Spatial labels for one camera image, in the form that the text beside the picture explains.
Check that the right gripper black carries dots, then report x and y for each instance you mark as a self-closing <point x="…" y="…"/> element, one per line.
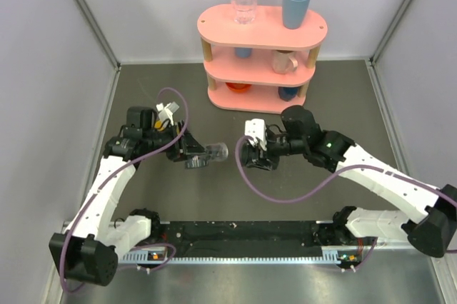
<point x="260" y="158"/>

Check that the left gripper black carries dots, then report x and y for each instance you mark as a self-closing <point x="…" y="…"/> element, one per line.
<point x="186" y="146"/>

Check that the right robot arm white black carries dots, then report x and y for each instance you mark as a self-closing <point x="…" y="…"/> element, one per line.
<point x="424" y="215"/>

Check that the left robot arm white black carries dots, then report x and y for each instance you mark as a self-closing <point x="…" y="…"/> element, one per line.
<point x="91" y="247"/>

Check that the yellow cup on table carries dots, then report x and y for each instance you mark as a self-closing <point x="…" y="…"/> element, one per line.
<point x="161" y="125"/>

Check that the orange bowl bottom shelf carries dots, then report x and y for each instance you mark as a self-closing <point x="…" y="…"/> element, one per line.
<point x="238" y="87"/>

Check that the dark blue cup bottom shelf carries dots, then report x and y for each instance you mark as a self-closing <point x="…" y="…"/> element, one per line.
<point x="287" y="93"/>

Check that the pink three-tier shelf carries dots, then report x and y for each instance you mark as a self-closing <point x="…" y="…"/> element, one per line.
<point x="220" y="35"/>

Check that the small blue cup middle shelf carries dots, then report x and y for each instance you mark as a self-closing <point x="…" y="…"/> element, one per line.
<point x="242" y="53"/>

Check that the clear drinking glass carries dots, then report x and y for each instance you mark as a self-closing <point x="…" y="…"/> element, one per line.
<point x="245" y="10"/>

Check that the tall blue plastic cup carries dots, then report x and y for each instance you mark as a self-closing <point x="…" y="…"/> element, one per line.
<point x="294" y="12"/>

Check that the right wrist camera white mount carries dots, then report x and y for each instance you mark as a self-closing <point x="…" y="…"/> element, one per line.
<point x="255" y="129"/>

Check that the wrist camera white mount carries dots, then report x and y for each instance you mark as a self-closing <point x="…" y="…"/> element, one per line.
<point x="167" y="111"/>
<point x="255" y="129"/>

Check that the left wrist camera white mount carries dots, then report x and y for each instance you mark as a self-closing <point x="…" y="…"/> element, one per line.
<point x="167" y="111"/>

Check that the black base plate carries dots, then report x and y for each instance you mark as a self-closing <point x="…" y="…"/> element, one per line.
<point x="252" y="238"/>

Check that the grey slotted cable duct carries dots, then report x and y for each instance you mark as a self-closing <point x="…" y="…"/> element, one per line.
<point x="207" y="257"/>

